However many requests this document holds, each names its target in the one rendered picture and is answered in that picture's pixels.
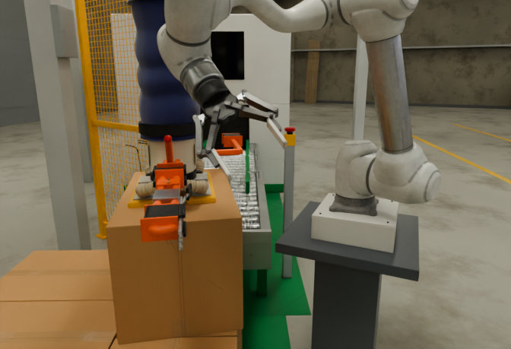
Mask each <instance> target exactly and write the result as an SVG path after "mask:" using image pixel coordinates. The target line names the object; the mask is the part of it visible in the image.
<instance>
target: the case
mask: <svg viewBox="0 0 511 349"><path fill-rule="evenodd" d="M203 172H209V173H210V175H211V181H212V184H213V187H214V193H215V196H216V203H206V204H194V205H187V202H186V200H185V201H184V203H183V204H185V205H186V217H185V218H183V221H185V222H186V237H183V250H179V241H178V240H161V241H152V242H142V241H141V224H140V219H141V218H144V208H128V203H129V199H130V198H131V196H132V193H133V191H134V188H135V186H136V183H137V181H138V178H139V176H140V175H145V172H135V173H134V175H133V177H132V179H131V181H130V183H129V185H128V186H127V188H126V190H125V192H124V194H123V196H122V198H121V199H120V201H119V203H118V205H117V207H116V209H115V211H114V212H113V215H112V217H111V218H110V220H109V223H108V224H107V225H106V240H107V248H108V255H109V269H110V277H111V284H112V292H113V305H114V313H115V320H116V334H117V342H118V344H131V343H137V342H143V341H154V340H160V339H167V338H178V337H185V336H190V335H202V334H208V333H215V332H226V331H233V330H238V329H243V219H242V216H241V213H240V210H239V208H238V206H237V203H236V199H235V198H234V195H233V192H232V189H231V187H230V184H229V181H228V179H227V177H226V176H225V174H224V172H223V170H222V169H221V168H217V169H216V168H215V169H204V171H203Z"/></svg>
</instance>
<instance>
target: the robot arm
mask: <svg viewBox="0 0 511 349"><path fill-rule="evenodd" d="M418 1H419V0H303V1H302V2H301V3H299V4H298V5H295V6H294V7H292V8H290V9H287V10H285V9H283V8H281V7H280V6H279V5H278V4H276V3H275V2H274V1H273V0H164V17H165V21H166V23H165V24H164V25H163V26H162V27H161V28H160V29H159V31H158V33H157V46H158V49H159V52H160V55H161V57H162V59H163V61H164V63H165V64H166V66H167V67H168V69H169V70H170V72H171V73H172V75H173V76H174V77H175V78H176V79H177V80H179V81H180V82H181V83H182V85H183V87H184V88H185V89H186V91H187V92H188V93H189V95H190V96H191V98H192V99H193V100H194V101H196V102H198V104H199V105H200V107H201V108H202V109H203V111H204V114H201V115H200V116H197V115H194V116H193V117H192V118H193V120H194V123H195V145H196V154H197V156H198V158H199V159H202V158H203V157H207V158H208V159H209V160H210V161H211V163H212V165H213V166H214V168H216V169H217V168H218V167H220V168H221V169H222V170H223V172H224V174H225V176H226V177H227V179H228V180H229V181H231V180H232V177H231V174H230V172H229V170H228V169H227V168H226V166H225V164H224V162H223V161H222V159H221V158H220V157H219V155H218V153H217V152H216V150H215V149H214V145H215V142H216V137H217V131H218V130H219V127H220V124H226V123H228V122H229V121H230V120H234V119H235V118H236V116H239V117H246V118H250V119H255V120H258V121H261V122H267V127H268V129H269V130H270V131H271V133H272V134H273V136H275V138H276V139H277V141H278V142H279V144H280V145H281V146H282V148H283V149H286V148H287V141H286V139H285V138H284V136H283V135H282V134H281V126H280V125H279V123H278V122H277V120H276V119H275V118H277V117H278V108H277V107H275V106H272V105H271V104H269V103H266V102H265V101H263V100H260V99H259V98H257V97H254V96H253V95H251V94H250V93H249V92H248V91H247V90H246V89H242V93H241V94H239V95H238V96H234V95H232V93H231V92H230V91H229V89H228V88H227V86H226V85H225V83H224V77H223V75H222V74H221V73H220V72H219V70H218V69H217V67H216V65H215V64H214V63H213V62H212V60H211V57H212V54H211V31H212V30H214V29H215V28H216V27H217V26H218V25H219V24H220V23H221V22H222V21H223V20H225V19H227V18H228V17H229V16H230V13H231V10H232V8H233V7H235V6H238V5H241V6H243V7H245V8H246V9H248V10H249V11H250V12H251V13H253V14H254V15H255V16H256V17H257V18H258V19H259V20H261V21H262V22H263V23H264V24H266V25H267V26H268V27H270V28H271V29H272V30H275V31H277V32H281V33H295V32H300V31H307V30H319V29H323V28H328V27H344V26H354V28H355V29H356V31H357V32H358V34H359V36H360V38H361V39H362V40H363V41H364V42H365V43H366V49H367V58H368V62H369V68H370V77H371V81H372V87H373V96H374V101H375V106H376V114H377V120H378V125H379V134H380V139H381V144H382V146H381V148H380V149H379V150H378V148H377V146H376V145H375V144H374V143H373V142H371V141H369V140H366V139H357V140H350V141H346V142H345V143H344V144H343V145H342V146H341V149H340V151H339V153H338V157H337V161H336V168H335V200H334V201H333V203H332V205H331V206H330V207H329V211H331V212H343V213H351V214H364V215H369V216H373V217H375V216H377V210H376V205H377V204H378V203H379V199H377V198H375V195H377V196H379V197H381V198H385V199H388V200H391V201H396V202H401V203H405V204H422V203H426V202H427V201H431V200H433V199H435V197H437V195H438V193H439V192H440V188H441V185H442V177H441V175H440V172H439V170H438V169H437V168H436V166H435V165H434V164H433V163H429V162H428V159H427V158H426V156H425V154H424V152H423V150H422V148H421V147H420V146H419V145H418V144H416V143H415V142H413V138H412V131H411V119H410V113H409V105H408V93H407V87H406V78H405V67H404V59H403V53H402V41H401V36H400V33H402V31H403V30H404V27H405V21H406V18H407V17H408V16H410V15H411V14H412V12H413V11H414V10H415V8H416V7H417V4H418ZM240 101H242V102H244V103H248V104H249V105H250V106H253V107H255V108H256V109H252V108H249V107H246V106H244V105H242V104H239V102H240ZM258 109H259V110H258ZM206 119H207V120H209V121H211V127H210V131H209V134H208V140H207V144H206V147H205V149H203V128H202V125H204V123H205V120H206Z"/></svg>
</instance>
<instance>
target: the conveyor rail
mask: <svg viewBox="0 0 511 349"><path fill-rule="evenodd" d="M254 154H257V155H258V160H257V156H254V158H255V171H259V173H255V176H256V185H257V199H258V209H259V210H258V212H259V226H260V228H259V229H271V227H270V221H269V216H268V206H267V200H266V195H265V185H264V179H263V174H262V165H261V159H260V153H259V144H256V145H255V144H254Z"/></svg>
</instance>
